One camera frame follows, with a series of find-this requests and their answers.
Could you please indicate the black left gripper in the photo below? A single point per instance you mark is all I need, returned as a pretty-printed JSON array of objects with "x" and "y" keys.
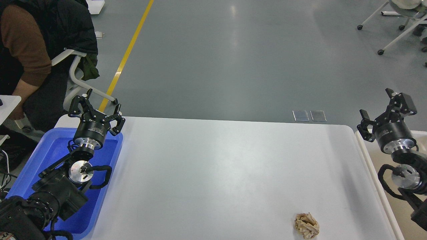
[{"x": 94, "y": 126}]

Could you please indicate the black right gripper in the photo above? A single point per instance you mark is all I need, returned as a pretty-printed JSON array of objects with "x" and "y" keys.
[{"x": 390, "y": 130}]

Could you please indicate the brown paper ball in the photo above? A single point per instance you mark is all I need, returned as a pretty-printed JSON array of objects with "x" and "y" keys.
[{"x": 306, "y": 225}]

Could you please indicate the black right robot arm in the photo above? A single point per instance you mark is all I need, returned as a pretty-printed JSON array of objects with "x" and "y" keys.
[{"x": 407, "y": 180}]

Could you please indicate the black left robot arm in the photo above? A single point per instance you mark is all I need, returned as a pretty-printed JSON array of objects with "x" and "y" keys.
[{"x": 60, "y": 191}]

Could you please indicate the right metal floor plate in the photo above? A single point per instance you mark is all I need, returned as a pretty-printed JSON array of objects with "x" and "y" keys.
[{"x": 318, "y": 116}]

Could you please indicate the metal floor plate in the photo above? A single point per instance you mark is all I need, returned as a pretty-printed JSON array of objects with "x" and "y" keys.
[
  {"x": 300, "y": 115},
  {"x": 318, "y": 116}
]

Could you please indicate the left metal floor plate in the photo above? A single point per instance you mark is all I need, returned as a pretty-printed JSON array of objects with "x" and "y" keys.
[{"x": 300, "y": 115}]

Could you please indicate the white side table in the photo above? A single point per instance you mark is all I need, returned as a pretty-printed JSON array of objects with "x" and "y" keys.
[{"x": 9, "y": 103}]

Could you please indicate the person in black vest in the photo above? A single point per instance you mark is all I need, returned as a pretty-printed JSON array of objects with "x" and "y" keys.
[{"x": 33, "y": 32}]

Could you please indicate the beige plastic bin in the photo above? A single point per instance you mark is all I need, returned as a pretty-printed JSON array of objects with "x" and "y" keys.
[{"x": 398, "y": 212}]

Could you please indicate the blue plastic bin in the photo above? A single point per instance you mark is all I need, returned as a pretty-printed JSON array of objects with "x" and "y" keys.
[{"x": 52, "y": 147}]

